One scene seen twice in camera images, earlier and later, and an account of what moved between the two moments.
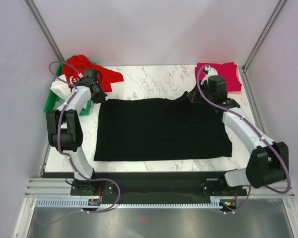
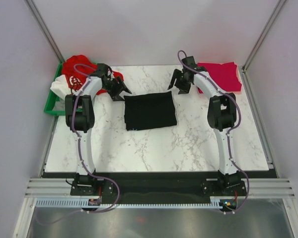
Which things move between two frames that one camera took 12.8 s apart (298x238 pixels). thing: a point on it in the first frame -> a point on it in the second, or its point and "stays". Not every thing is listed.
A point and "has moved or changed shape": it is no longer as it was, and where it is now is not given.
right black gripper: (191, 95) -> (184, 89)
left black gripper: (102, 96) -> (120, 87)
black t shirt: (145, 128) has moved or changed shape
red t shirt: (74, 67) stays
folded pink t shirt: (229, 70) stays
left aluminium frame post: (43, 27) stays
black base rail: (159, 185) stays
